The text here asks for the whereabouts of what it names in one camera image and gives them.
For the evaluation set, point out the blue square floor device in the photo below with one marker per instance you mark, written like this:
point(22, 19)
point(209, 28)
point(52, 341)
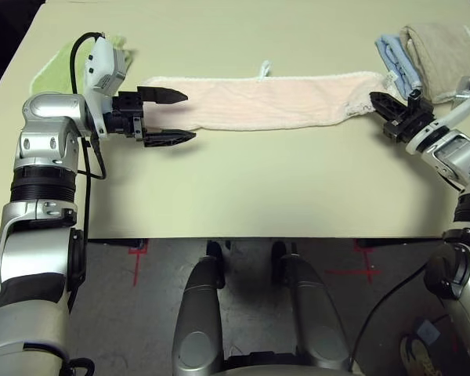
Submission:
point(427, 330)

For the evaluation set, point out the light blue folded towel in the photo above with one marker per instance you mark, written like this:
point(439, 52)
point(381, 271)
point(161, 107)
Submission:
point(395, 58)

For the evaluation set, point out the grey robot waist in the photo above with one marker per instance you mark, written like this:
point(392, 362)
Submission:
point(258, 370)

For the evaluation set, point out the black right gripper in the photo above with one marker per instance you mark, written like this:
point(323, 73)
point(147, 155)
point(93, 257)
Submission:
point(413, 121)

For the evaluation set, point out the green folded towel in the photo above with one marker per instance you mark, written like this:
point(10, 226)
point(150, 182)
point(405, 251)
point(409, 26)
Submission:
point(53, 74)

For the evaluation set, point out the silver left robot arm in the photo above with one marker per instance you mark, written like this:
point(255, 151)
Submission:
point(35, 250)

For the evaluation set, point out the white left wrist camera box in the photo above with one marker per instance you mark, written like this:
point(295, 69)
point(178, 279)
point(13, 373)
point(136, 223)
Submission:
point(102, 66)

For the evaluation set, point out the beige folded towel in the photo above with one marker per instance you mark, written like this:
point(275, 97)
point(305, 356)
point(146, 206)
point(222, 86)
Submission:
point(442, 58)

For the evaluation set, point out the pale yellow sneaker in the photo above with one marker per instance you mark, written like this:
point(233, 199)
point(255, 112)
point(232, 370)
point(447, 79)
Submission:
point(419, 356)

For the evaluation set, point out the pink terry towel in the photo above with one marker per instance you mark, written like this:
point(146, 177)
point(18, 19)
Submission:
point(258, 102)

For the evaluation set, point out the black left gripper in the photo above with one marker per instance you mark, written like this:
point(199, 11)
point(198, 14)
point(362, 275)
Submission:
point(127, 113)

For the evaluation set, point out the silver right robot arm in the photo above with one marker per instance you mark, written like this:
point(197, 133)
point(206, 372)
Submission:
point(454, 152)

